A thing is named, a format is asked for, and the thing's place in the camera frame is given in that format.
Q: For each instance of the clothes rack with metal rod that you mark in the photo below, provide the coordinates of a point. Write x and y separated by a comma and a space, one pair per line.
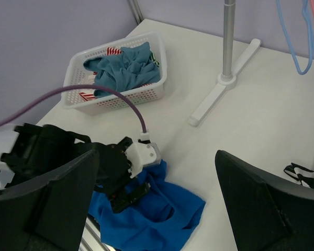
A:
227, 79

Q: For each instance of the teal tank top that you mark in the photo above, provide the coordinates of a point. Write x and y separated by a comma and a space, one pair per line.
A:
125, 70

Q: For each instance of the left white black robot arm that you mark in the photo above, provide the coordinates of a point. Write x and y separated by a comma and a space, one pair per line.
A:
38, 150

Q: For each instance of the white plastic basket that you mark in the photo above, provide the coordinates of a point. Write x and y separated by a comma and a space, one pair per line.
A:
123, 66

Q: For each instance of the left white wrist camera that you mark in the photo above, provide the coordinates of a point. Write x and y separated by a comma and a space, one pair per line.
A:
142, 154

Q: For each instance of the black white striped tank top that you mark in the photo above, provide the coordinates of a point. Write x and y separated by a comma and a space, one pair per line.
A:
300, 174

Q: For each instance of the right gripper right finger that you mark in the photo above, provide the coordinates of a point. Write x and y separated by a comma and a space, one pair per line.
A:
266, 212

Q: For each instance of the red striped tank top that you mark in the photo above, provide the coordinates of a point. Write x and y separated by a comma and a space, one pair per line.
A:
113, 51

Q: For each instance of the light blue hanger of teal top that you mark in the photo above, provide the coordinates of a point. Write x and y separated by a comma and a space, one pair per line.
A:
289, 43

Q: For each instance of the green striped tank top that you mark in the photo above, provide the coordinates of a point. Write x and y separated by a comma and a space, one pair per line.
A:
154, 60

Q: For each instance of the royal blue tank top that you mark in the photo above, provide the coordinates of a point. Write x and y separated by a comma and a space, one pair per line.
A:
163, 219

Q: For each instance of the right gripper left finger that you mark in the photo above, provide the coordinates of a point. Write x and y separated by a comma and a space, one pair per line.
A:
48, 212

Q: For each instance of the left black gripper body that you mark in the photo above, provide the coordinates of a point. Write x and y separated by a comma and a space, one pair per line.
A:
114, 175

